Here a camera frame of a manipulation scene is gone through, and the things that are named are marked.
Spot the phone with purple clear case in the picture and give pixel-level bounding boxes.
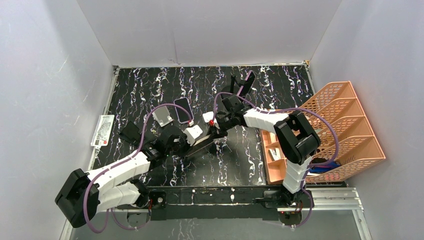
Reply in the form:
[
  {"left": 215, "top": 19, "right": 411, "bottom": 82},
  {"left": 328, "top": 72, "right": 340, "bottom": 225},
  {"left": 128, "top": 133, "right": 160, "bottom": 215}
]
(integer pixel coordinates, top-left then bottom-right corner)
[{"left": 236, "top": 70, "right": 256, "bottom": 97}]

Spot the phone with lilac case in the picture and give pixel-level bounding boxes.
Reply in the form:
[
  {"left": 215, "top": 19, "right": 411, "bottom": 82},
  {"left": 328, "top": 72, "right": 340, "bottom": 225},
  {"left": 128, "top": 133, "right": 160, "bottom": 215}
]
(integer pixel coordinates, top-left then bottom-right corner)
[{"left": 173, "top": 97, "right": 194, "bottom": 124}]

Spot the orange mesh file rack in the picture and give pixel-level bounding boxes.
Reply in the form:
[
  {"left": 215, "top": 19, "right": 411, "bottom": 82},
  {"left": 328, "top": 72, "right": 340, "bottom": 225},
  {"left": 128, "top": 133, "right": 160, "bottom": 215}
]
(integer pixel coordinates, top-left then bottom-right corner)
[{"left": 301, "top": 81, "right": 386, "bottom": 184}]

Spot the orange desk organizer tray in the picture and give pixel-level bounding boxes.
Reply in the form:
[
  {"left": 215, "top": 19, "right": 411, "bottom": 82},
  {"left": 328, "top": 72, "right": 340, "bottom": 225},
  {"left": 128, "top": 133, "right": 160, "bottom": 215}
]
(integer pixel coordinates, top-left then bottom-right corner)
[{"left": 259, "top": 130, "right": 287, "bottom": 185}]

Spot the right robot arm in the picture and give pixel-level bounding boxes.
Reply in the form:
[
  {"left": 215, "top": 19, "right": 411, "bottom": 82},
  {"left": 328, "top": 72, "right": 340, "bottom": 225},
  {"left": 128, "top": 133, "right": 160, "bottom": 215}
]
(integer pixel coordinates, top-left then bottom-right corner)
[{"left": 211, "top": 92, "right": 321, "bottom": 207}]

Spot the blue stapler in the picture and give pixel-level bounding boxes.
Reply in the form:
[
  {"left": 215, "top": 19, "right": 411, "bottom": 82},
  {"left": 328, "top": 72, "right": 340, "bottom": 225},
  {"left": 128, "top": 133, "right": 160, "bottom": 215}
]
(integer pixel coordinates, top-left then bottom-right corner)
[{"left": 309, "top": 161, "right": 341, "bottom": 174}]

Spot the white label card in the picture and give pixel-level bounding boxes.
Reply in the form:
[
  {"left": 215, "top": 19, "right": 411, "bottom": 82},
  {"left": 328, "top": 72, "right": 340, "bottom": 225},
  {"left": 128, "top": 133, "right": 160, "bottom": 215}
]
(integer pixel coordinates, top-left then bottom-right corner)
[{"left": 90, "top": 114, "right": 115, "bottom": 149}]

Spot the phone with pink case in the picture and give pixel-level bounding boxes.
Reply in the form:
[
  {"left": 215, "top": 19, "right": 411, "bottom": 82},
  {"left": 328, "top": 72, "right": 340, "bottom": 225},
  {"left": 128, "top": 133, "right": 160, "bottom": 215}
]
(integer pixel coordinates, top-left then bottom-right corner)
[{"left": 185, "top": 132, "right": 224, "bottom": 157}]

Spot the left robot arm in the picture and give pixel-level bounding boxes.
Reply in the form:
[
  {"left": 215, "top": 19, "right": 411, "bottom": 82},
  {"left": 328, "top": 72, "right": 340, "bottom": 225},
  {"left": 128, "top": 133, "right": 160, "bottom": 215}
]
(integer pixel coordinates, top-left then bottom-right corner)
[{"left": 54, "top": 125, "right": 203, "bottom": 228}]

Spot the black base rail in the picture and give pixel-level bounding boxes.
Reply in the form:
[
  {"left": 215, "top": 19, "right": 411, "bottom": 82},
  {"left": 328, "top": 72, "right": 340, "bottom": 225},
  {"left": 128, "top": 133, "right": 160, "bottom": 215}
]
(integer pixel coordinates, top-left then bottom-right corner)
[{"left": 119, "top": 185, "right": 315, "bottom": 226}]

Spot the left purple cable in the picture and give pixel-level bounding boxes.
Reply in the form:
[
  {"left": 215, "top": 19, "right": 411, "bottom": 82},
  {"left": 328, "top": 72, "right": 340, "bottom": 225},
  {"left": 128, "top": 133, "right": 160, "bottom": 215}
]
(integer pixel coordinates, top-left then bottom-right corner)
[{"left": 82, "top": 103, "right": 195, "bottom": 234}]

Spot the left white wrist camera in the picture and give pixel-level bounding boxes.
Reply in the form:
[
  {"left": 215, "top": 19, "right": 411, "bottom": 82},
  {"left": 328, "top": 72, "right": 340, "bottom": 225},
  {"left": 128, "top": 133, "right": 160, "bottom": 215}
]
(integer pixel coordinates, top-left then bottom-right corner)
[{"left": 183, "top": 125, "right": 203, "bottom": 146}]

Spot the black round phone stand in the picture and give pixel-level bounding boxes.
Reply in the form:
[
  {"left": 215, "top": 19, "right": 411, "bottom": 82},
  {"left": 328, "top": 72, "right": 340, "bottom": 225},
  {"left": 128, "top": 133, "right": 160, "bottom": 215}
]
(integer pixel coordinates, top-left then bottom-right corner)
[{"left": 220, "top": 75, "right": 249, "bottom": 97}]

